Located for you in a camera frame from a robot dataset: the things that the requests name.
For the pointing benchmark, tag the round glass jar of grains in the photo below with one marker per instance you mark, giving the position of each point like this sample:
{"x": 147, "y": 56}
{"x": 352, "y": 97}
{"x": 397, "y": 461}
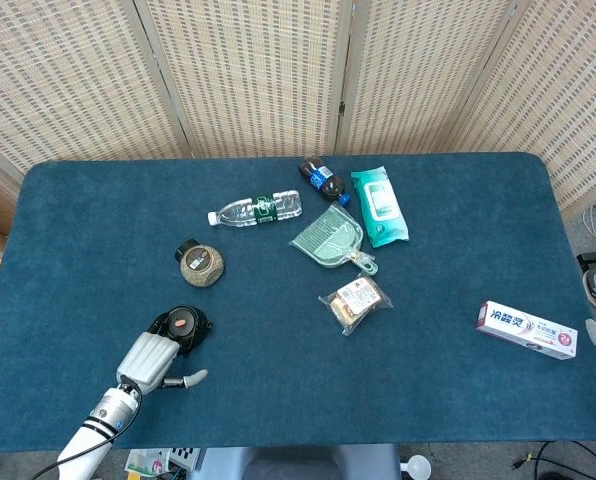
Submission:
{"x": 203, "y": 267}

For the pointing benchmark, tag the green white packet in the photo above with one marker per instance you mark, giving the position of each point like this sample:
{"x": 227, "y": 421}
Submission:
{"x": 145, "y": 462}

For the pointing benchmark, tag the blue table cloth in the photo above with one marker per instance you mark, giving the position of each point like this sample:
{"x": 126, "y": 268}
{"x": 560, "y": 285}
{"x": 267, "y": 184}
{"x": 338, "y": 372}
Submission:
{"x": 328, "y": 390}

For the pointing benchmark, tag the white round plastic scoop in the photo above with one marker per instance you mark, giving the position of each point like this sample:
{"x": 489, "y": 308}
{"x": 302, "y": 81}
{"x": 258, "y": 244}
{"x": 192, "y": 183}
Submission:
{"x": 418, "y": 467}

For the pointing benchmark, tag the clear water bottle green label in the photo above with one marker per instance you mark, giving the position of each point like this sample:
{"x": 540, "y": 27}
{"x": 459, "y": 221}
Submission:
{"x": 258, "y": 208}

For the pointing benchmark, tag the metal screen hinge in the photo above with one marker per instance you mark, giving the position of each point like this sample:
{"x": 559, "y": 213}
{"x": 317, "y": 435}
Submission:
{"x": 342, "y": 107}

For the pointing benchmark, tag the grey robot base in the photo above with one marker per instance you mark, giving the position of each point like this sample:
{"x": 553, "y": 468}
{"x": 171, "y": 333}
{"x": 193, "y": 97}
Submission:
{"x": 298, "y": 462}

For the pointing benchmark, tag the teal wet wipes pack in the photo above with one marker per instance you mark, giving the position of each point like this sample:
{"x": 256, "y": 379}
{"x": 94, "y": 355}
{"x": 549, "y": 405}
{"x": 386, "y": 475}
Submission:
{"x": 380, "y": 205}

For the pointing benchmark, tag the white toothpaste box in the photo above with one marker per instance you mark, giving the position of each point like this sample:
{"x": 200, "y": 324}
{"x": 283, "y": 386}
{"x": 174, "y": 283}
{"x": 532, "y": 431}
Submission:
{"x": 523, "y": 327}

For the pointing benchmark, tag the checkerboard calibration card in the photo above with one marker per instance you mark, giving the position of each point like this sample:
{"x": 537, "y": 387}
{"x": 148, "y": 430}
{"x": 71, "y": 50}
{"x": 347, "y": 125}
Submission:
{"x": 185, "y": 456}

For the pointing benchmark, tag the black teapot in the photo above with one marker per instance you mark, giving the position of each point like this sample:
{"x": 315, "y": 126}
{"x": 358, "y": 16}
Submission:
{"x": 188, "y": 325}

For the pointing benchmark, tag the green plastic dustpan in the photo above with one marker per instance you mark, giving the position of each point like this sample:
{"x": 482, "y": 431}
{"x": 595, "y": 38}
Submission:
{"x": 328, "y": 237}

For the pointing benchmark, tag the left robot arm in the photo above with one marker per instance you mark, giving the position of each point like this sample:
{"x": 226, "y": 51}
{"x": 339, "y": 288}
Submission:
{"x": 98, "y": 430}

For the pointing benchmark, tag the woven folding screen panel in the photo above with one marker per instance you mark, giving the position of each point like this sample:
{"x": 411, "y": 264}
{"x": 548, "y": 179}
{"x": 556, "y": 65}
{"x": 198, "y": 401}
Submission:
{"x": 563, "y": 90}
{"x": 418, "y": 75}
{"x": 68, "y": 75}
{"x": 248, "y": 75}

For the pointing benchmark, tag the cola bottle blue label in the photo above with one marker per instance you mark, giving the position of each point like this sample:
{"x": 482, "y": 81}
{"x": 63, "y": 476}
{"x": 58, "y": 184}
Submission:
{"x": 324, "y": 179}

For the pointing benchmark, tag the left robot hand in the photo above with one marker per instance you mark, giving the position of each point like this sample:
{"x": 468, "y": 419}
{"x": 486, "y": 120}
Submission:
{"x": 148, "y": 362}

